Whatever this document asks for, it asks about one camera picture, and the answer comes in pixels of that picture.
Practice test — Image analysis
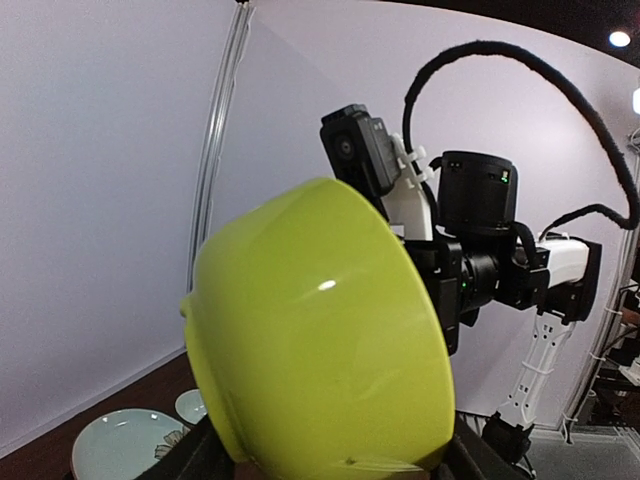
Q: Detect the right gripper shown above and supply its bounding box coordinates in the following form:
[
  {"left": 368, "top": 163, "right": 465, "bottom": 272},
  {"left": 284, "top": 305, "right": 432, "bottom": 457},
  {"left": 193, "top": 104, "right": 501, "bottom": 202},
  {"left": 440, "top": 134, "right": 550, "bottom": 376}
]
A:
[{"left": 404, "top": 240, "right": 462, "bottom": 356}]

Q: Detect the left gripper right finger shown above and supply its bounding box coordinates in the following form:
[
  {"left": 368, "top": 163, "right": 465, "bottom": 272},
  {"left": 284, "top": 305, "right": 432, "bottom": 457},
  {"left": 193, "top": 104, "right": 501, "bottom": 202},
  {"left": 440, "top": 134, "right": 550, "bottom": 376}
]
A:
[{"left": 434, "top": 417, "right": 532, "bottom": 480}]

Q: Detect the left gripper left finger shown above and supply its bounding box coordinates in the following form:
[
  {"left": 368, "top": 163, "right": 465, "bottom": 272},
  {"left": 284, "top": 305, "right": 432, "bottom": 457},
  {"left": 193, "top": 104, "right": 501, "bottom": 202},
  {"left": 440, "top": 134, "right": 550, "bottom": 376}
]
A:
[{"left": 135, "top": 417, "right": 235, "bottom": 480}]

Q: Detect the pale striped bowl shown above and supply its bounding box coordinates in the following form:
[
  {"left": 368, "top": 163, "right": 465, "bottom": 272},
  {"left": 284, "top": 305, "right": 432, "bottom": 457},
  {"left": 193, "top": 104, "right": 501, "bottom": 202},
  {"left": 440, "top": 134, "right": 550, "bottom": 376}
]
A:
[{"left": 174, "top": 389, "right": 207, "bottom": 425}]

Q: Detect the light teal floral plate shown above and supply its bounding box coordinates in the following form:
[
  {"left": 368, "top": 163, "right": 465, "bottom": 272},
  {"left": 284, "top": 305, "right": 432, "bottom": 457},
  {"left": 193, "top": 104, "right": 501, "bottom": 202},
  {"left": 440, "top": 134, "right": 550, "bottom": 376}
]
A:
[{"left": 71, "top": 408, "right": 189, "bottom": 479}]

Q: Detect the lime green bowl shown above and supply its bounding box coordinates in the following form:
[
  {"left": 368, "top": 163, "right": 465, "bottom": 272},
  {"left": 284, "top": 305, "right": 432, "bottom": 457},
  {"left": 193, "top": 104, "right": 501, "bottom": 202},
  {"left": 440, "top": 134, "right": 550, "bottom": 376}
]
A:
[{"left": 181, "top": 178, "right": 455, "bottom": 479}]

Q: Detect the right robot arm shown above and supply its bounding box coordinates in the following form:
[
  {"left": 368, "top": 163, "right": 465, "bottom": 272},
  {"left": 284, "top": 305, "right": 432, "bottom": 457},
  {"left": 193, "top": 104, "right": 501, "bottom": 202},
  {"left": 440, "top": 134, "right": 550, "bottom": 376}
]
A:
[{"left": 405, "top": 151, "right": 602, "bottom": 465}]

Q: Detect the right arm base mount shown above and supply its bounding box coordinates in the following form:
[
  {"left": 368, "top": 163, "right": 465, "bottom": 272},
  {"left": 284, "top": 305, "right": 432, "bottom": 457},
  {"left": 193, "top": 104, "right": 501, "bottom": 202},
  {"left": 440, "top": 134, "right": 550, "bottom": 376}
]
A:
[{"left": 481, "top": 412, "right": 537, "bottom": 479}]

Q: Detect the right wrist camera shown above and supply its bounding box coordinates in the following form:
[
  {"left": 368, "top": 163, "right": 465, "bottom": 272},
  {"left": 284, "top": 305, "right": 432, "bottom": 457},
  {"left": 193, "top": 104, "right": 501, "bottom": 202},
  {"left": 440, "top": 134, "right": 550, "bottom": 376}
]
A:
[{"left": 319, "top": 103, "right": 441, "bottom": 241}]

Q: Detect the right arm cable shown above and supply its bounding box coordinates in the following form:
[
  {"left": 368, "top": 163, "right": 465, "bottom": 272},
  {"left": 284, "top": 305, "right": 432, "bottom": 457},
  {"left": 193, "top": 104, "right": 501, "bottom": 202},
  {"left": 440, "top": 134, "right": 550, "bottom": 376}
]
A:
[{"left": 402, "top": 39, "right": 640, "bottom": 234}]

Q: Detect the right aluminium frame post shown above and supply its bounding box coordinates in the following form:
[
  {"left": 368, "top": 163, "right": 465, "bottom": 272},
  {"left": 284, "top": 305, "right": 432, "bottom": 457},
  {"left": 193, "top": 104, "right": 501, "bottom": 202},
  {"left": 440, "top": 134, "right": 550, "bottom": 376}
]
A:
[{"left": 185, "top": 1, "right": 255, "bottom": 292}]

